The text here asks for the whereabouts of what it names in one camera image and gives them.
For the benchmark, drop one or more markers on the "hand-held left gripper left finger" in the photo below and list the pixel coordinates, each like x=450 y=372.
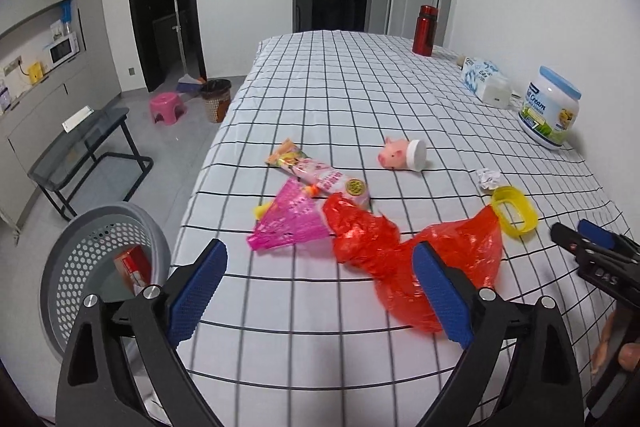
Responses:
x=200 y=287

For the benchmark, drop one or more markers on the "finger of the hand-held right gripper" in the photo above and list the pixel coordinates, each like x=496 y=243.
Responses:
x=565 y=237
x=597 y=233

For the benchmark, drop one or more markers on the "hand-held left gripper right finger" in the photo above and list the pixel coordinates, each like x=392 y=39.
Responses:
x=442 y=297

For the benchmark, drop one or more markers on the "red plastic bag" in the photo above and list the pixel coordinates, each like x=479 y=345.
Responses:
x=380 y=252

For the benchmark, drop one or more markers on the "white paper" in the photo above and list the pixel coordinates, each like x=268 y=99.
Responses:
x=489 y=179

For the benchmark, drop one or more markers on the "grey perforated basket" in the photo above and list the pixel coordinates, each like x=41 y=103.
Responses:
x=80 y=252

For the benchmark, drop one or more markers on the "person's right hand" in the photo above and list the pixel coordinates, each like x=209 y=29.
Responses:
x=602 y=347

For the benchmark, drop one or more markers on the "red cardboard box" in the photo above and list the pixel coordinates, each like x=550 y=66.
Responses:
x=132 y=267

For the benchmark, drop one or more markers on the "milk powder jar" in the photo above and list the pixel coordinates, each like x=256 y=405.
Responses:
x=550 y=107

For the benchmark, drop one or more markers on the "pink pig toy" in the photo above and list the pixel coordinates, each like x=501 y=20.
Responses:
x=392 y=153

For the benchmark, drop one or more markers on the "pink snack packet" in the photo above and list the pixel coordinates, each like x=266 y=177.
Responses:
x=320 y=174

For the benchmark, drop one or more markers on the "pink plastic stool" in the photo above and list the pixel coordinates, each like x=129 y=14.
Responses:
x=167 y=107

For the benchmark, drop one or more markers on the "blue white tissue pack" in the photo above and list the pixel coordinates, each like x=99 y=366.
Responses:
x=477 y=74

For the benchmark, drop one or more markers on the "brown waste bin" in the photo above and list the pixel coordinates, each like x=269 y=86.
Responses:
x=216 y=99

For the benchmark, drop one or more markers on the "dark glass side table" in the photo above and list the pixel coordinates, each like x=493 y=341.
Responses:
x=80 y=142

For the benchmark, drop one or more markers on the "blue broom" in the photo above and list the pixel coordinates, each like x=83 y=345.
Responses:
x=186 y=74

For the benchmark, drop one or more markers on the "checked white table cloth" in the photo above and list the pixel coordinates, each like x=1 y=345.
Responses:
x=350 y=97

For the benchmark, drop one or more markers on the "red thermos bottle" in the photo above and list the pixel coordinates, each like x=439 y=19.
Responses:
x=425 y=29

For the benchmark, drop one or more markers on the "white microwave oven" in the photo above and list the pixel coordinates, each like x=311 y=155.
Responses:
x=62 y=49

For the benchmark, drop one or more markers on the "white carton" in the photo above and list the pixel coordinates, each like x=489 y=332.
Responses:
x=56 y=29

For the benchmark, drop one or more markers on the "blue container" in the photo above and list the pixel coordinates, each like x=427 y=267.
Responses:
x=65 y=12

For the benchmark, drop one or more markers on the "white folding frame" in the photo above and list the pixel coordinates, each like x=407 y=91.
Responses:
x=9 y=219

